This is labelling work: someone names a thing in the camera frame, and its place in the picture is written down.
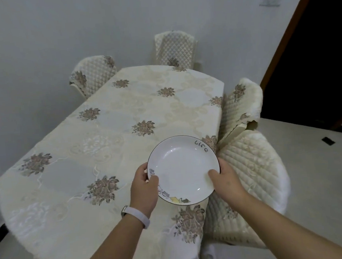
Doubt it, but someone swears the white cartoon print plate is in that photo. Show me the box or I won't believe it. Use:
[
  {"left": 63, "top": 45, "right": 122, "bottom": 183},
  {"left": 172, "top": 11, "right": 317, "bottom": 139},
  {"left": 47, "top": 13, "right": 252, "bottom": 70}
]
[{"left": 144, "top": 132, "right": 224, "bottom": 209}]

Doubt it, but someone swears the dark doorway wooden frame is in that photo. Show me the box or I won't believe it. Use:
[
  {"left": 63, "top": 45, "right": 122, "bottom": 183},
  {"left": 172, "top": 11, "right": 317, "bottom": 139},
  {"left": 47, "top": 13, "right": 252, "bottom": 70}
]
[{"left": 252, "top": 0, "right": 342, "bottom": 138}]

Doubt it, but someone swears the white wall switch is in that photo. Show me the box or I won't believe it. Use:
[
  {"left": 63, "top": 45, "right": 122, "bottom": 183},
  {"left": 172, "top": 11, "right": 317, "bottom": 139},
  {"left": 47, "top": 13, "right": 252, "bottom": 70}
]
[{"left": 259, "top": 0, "right": 283, "bottom": 9}]

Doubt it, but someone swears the chair with quilted cream cover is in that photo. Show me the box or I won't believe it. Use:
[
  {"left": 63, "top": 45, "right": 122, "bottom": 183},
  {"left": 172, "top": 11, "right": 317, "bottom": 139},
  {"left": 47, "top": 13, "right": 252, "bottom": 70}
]
[
  {"left": 190, "top": 127, "right": 296, "bottom": 255},
  {"left": 67, "top": 54, "right": 120, "bottom": 100},
  {"left": 213, "top": 76, "right": 268, "bottom": 144},
  {"left": 153, "top": 29, "right": 200, "bottom": 74}
]

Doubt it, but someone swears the person's left hand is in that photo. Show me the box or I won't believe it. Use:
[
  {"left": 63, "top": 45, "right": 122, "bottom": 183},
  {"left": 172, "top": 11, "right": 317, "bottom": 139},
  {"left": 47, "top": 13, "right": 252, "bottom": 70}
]
[{"left": 126, "top": 161, "right": 163, "bottom": 221}]

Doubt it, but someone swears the cream floral tablecloth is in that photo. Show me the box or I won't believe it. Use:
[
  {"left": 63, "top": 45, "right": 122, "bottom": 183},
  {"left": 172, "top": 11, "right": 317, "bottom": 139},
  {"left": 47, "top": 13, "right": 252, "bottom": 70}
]
[{"left": 0, "top": 59, "right": 240, "bottom": 259}]

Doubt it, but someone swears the person's right forearm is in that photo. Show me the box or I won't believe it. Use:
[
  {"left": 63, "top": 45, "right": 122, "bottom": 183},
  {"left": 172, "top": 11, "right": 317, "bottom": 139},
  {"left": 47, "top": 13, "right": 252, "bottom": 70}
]
[{"left": 230, "top": 185, "right": 342, "bottom": 259}]

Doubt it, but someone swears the person's left forearm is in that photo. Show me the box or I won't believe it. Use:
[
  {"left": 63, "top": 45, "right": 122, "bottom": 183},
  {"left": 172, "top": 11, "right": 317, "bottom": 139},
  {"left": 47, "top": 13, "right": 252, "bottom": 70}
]
[{"left": 67, "top": 214, "right": 148, "bottom": 259}]

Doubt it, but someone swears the smartwatch with white band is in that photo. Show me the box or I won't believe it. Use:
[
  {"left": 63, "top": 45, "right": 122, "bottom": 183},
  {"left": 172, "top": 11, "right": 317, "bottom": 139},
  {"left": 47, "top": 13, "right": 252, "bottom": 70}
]
[{"left": 120, "top": 203, "right": 152, "bottom": 232}]

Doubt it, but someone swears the person's right hand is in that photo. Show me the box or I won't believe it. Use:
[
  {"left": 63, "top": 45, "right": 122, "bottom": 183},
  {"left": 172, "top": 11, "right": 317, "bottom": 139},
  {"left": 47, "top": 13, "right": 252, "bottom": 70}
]
[{"left": 206, "top": 155, "right": 251, "bottom": 213}]

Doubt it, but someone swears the cloth-covered dining table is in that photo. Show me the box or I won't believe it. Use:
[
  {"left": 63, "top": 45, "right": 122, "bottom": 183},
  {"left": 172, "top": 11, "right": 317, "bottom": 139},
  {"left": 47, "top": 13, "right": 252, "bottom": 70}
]
[{"left": 0, "top": 59, "right": 240, "bottom": 259}]

